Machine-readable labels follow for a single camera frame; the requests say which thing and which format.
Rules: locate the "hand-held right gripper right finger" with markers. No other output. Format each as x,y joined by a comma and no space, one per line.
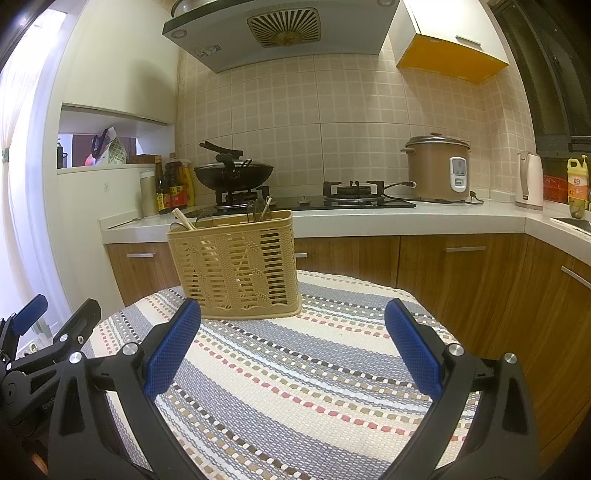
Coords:
415,350

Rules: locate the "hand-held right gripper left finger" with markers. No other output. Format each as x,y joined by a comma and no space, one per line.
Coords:
171,350

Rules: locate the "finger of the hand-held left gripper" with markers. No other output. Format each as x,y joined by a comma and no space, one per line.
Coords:
81,323
27,316

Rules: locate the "tan plastic utensil basket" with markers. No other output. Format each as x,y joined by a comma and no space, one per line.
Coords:
231,267

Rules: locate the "clear plastic spoon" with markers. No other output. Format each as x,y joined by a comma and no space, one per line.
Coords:
205,218
177,226
254,210

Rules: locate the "wooden chopstick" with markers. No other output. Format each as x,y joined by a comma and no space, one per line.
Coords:
181,218
187,219
268,205

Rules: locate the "metal spoon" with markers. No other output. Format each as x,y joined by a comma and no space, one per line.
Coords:
134,219

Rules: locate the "striped woven table mat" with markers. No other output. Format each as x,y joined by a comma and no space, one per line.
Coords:
286,369

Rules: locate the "white kitchen countertop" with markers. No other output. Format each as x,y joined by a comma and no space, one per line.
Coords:
461,217

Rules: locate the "white canister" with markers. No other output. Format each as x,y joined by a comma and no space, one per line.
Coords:
148,196

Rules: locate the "white curtain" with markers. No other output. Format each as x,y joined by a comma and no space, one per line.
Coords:
23,161

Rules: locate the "thin dark sauce bottle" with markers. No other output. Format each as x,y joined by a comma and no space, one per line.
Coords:
160,189

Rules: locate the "black mug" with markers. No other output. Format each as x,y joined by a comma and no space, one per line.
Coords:
62,159

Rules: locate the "yellow oil bottle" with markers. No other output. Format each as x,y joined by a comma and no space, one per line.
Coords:
188,184

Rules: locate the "dark red-labelled sauce bottle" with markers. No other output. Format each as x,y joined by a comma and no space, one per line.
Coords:
173,182

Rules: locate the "patterned paper bag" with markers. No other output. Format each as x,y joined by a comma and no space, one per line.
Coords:
113,150

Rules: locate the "brown rice cooker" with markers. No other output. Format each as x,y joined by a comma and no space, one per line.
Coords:
429,170

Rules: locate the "black wok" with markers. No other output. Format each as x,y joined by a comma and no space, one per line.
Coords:
231,180

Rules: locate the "black gas stove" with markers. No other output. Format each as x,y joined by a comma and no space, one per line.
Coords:
295,203

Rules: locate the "glass wok lid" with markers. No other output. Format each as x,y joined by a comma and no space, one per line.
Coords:
231,165

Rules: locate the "steel sink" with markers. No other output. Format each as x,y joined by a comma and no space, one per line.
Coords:
577,224

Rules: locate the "white electric kettle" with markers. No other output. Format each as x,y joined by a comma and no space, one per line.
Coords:
531,180

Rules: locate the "orange patterned box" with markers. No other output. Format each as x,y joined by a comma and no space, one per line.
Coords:
555,188

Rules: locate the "glass cup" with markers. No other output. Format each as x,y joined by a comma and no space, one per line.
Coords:
577,208

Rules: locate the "yellow dish soap bottle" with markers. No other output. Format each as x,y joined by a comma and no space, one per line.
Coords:
579,182

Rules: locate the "grey range hood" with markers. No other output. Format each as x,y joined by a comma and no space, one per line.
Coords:
277,27

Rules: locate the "white wall shelf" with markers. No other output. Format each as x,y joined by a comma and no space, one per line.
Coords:
115,113

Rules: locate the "white and yellow wall cabinet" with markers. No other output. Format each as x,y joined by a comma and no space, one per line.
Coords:
443,27

